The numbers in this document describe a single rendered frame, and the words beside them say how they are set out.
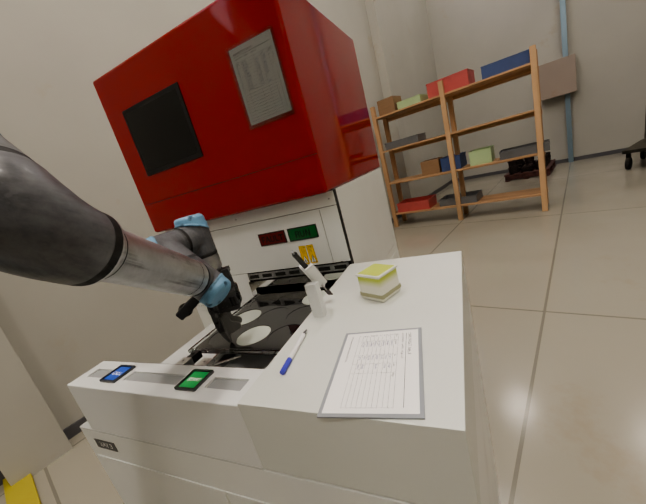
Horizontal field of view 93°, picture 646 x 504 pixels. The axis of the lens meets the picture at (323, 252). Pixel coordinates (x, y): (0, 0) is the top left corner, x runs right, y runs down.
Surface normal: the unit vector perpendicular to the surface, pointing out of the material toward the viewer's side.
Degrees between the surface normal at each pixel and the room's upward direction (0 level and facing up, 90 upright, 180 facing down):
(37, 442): 90
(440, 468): 90
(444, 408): 0
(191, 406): 90
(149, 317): 90
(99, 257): 119
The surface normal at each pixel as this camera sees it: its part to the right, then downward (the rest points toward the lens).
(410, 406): -0.26, -0.93
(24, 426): 0.76, -0.04
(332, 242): -0.38, 0.34
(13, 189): 0.73, -0.28
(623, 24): -0.60, 0.37
